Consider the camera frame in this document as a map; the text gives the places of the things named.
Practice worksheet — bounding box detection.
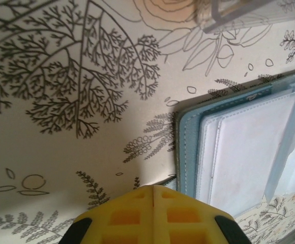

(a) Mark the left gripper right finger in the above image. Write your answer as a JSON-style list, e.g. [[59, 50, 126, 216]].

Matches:
[[154, 185, 249, 244]]

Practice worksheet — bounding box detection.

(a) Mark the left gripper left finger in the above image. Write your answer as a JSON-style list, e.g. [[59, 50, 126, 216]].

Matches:
[[72, 185, 155, 244]]

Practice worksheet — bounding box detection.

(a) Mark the blue leather card holder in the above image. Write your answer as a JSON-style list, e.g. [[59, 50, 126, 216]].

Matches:
[[174, 68, 295, 219]]

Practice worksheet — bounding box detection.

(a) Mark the floral table cover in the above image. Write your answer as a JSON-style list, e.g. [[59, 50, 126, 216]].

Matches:
[[0, 0, 295, 244]]

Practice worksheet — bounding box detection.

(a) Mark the clear acrylic box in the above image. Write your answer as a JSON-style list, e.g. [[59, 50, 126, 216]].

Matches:
[[195, 0, 294, 34]]

